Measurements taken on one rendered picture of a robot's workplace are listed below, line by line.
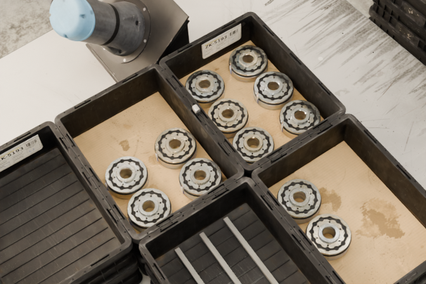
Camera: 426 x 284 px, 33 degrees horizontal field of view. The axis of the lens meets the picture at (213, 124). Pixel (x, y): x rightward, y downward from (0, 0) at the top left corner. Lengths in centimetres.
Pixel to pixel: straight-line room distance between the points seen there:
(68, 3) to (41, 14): 142
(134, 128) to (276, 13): 64
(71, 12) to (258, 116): 55
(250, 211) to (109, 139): 41
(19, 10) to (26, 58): 113
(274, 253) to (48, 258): 52
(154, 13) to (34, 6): 142
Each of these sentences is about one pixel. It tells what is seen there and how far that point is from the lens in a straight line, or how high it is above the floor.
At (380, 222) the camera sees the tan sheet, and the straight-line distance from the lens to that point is 174.
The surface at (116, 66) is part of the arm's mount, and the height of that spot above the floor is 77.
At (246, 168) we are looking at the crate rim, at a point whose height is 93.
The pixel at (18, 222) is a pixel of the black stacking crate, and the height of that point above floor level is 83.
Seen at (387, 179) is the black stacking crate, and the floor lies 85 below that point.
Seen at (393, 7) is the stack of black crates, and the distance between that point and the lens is 276.
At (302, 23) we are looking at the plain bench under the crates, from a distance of 223.
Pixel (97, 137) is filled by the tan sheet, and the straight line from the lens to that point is 186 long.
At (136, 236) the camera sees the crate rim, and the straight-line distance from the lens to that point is 160.
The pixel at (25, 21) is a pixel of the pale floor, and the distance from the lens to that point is 330.
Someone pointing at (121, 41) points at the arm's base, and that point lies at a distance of 198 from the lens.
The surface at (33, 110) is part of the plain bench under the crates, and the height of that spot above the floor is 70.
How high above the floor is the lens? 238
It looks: 57 degrees down
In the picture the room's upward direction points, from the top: 4 degrees counter-clockwise
